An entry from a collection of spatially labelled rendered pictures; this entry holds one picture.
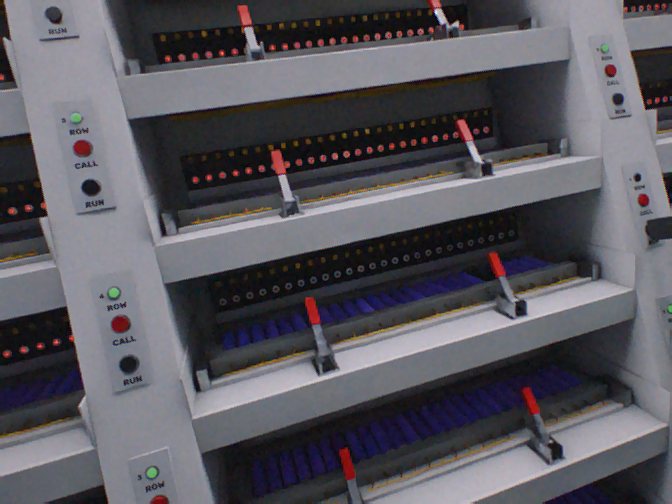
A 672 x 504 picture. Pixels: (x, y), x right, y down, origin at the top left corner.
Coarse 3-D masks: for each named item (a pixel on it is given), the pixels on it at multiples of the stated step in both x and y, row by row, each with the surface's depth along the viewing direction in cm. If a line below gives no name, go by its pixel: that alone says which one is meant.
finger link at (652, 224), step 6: (666, 216) 56; (648, 222) 58; (654, 222) 57; (660, 222) 56; (666, 222) 56; (654, 228) 57; (660, 228) 57; (666, 228) 56; (654, 234) 58; (660, 234) 57; (666, 234) 56
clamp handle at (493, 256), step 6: (492, 252) 58; (492, 258) 57; (498, 258) 57; (492, 264) 57; (498, 264) 57; (492, 270) 57; (498, 270) 57; (498, 276) 57; (504, 276) 57; (504, 282) 56; (504, 288) 56; (510, 288) 56; (510, 294) 56; (510, 300) 55
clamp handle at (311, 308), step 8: (312, 296) 52; (312, 304) 52; (312, 312) 51; (312, 320) 51; (320, 320) 51; (312, 328) 51; (320, 328) 51; (320, 336) 50; (320, 344) 50; (320, 352) 50
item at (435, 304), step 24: (576, 264) 64; (480, 288) 60; (528, 288) 62; (384, 312) 57; (408, 312) 58; (432, 312) 59; (288, 336) 55; (336, 336) 56; (360, 336) 55; (216, 360) 52; (240, 360) 53; (264, 360) 53
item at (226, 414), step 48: (336, 288) 67; (576, 288) 61; (624, 288) 58; (192, 336) 56; (432, 336) 54; (480, 336) 52; (528, 336) 55; (192, 384) 48; (240, 384) 50; (288, 384) 48; (336, 384) 48; (384, 384) 50; (240, 432) 46
